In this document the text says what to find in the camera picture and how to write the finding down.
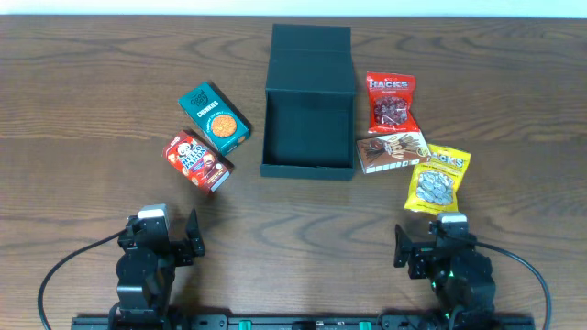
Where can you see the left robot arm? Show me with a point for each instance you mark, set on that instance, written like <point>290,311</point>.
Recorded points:
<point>146,271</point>

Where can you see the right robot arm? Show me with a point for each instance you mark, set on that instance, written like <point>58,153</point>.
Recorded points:
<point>459,276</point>

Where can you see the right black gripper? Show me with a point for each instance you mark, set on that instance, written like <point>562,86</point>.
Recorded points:
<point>422,253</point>

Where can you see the dark green open box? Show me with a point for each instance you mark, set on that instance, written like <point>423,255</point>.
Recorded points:
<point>310,104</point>

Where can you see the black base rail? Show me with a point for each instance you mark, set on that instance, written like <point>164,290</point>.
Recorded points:
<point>223,322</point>

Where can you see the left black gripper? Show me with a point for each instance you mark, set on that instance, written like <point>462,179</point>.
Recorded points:
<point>182,253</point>

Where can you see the red Hacks candy bag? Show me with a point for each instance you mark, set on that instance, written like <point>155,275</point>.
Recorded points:
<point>391,96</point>

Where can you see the brown Pocky box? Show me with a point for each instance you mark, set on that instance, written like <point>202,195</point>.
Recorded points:
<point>393,151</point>

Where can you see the red Hello Panda box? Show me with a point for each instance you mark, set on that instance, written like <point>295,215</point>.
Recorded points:
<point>197,162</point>

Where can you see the teal Chunkies cookie box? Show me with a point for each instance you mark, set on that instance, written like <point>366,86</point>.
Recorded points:
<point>218,119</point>

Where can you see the yellow Hacks candy bag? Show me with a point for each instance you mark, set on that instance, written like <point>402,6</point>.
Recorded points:
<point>434,184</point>

